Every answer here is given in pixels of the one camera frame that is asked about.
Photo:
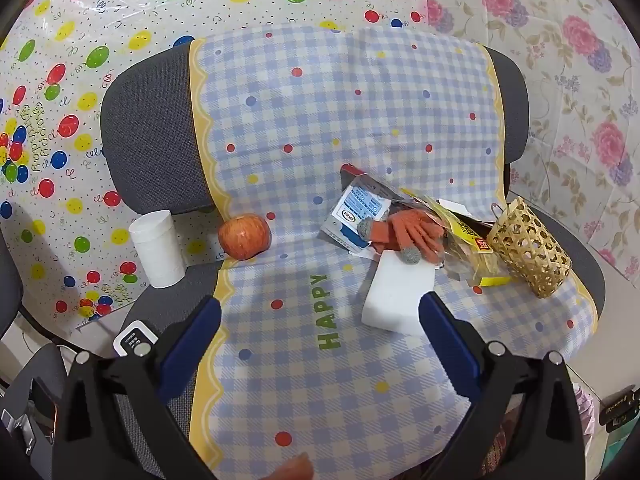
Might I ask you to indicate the blue white milk carton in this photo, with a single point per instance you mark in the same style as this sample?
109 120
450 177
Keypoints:
357 210

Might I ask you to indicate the pink ribbed item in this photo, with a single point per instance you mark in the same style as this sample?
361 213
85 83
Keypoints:
585 410

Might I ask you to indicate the white foam block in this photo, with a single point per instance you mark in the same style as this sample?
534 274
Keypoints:
395 295

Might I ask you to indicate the red apple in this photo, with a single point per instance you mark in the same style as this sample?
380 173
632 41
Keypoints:
243 237

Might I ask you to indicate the white paper cup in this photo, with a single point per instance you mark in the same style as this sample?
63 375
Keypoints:
156 250

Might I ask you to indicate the balloon print plastic sheet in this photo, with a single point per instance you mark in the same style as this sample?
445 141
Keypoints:
100 15

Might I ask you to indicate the red packet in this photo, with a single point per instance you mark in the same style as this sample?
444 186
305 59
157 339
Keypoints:
347 175

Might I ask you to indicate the blue checkered cloth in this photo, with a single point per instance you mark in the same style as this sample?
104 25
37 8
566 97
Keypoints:
310 110

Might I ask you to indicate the person's left hand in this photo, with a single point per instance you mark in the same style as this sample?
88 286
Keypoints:
292 469

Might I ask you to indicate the plaid cloth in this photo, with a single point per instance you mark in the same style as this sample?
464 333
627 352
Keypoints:
500 445

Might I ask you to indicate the yellow printed packet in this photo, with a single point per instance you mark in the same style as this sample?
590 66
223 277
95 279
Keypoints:
472 247

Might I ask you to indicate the teal box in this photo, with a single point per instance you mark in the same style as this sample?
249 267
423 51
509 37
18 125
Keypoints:
616 450

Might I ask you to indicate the woven bamboo basket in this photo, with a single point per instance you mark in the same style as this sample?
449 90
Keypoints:
530 250

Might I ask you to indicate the orange knit glove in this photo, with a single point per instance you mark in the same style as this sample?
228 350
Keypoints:
407 232

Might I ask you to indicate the dark box with gold lettering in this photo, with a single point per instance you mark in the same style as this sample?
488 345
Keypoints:
622 410

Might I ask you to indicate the dark grey chair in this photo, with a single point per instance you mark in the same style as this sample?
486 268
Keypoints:
9 285

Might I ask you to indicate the white electronic device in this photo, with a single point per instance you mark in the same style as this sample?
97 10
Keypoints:
131 341

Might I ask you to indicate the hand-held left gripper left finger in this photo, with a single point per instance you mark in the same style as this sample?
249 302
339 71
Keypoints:
200 345

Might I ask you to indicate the floral print sheet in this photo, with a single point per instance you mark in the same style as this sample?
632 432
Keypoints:
575 110

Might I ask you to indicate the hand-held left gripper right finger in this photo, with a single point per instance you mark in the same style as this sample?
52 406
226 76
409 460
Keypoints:
447 347

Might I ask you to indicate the grey office chair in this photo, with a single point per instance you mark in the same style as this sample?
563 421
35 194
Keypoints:
150 135

